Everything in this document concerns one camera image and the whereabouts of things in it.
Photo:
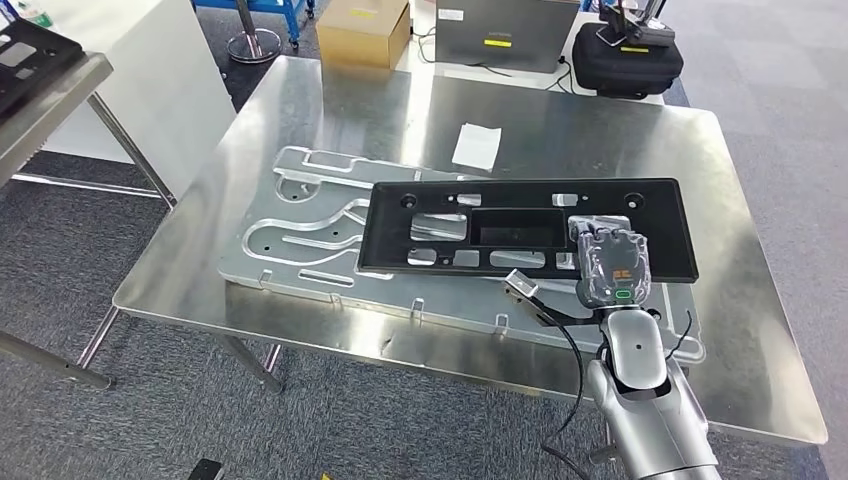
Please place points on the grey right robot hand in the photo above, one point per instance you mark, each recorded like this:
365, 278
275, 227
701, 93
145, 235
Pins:
613, 265

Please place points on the black plastic panel part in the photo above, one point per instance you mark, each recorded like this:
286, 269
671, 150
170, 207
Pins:
40, 73
662, 225

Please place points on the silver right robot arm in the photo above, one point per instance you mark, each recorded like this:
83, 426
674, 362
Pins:
649, 411

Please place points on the stainless steel workbench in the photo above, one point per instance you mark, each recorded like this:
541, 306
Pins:
596, 132

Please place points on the blue metal shelf rack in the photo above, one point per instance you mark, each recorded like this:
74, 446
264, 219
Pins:
291, 10

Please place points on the white paper sheet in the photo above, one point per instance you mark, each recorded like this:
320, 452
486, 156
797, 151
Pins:
477, 146

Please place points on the black carry bag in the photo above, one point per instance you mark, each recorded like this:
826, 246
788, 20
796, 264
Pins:
623, 66

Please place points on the black device on bag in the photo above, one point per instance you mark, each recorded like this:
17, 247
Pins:
636, 26

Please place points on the grey metal case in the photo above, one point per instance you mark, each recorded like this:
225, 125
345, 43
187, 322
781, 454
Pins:
503, 26

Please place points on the white table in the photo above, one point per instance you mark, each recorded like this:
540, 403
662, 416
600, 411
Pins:
424, 53

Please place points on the aluminium fixture plate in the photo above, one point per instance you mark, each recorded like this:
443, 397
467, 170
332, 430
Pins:
311, 278

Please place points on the brown cardboard box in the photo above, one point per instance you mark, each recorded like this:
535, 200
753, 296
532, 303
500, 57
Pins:
358, 33

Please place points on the stanchion with chrome base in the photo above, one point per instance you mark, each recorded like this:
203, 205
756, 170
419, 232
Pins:
255, 46

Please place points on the black robot foot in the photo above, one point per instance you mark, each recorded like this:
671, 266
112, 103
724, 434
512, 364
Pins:
205, 470

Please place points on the white partition panel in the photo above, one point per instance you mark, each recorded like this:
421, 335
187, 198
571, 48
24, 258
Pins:
166, 79

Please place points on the stainless steel side table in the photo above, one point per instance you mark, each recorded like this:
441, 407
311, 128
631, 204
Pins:
40, 112

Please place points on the clear plastic bottle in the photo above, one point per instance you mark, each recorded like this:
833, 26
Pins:
36, 14

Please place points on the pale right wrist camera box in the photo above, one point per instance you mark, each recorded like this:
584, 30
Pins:
521, 283

